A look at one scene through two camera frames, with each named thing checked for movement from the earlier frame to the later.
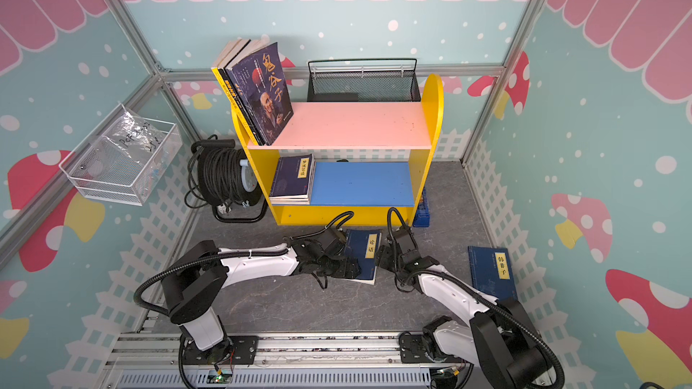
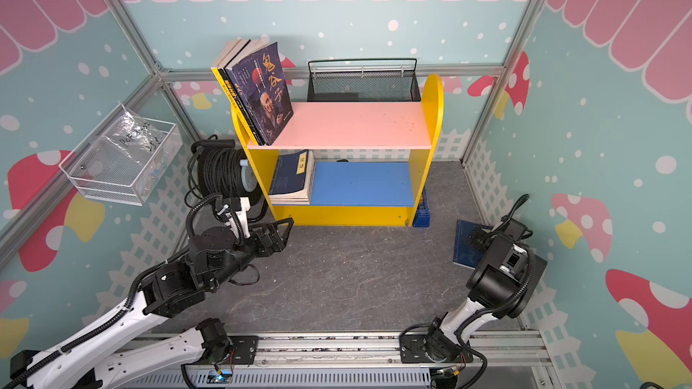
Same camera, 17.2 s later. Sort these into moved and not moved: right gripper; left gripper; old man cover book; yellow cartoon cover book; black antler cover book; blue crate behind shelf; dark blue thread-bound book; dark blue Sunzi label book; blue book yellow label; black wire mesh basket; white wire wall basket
Moved: left gripper; blue book yellow label; right gripper
Not moved: yellow cartoon cover book; old man cover book; black wire mesh basket; white wire wall basket; black antler cover book; dark blue Sunzi label book; dark blue thread-bound book; blue crate behind shelf
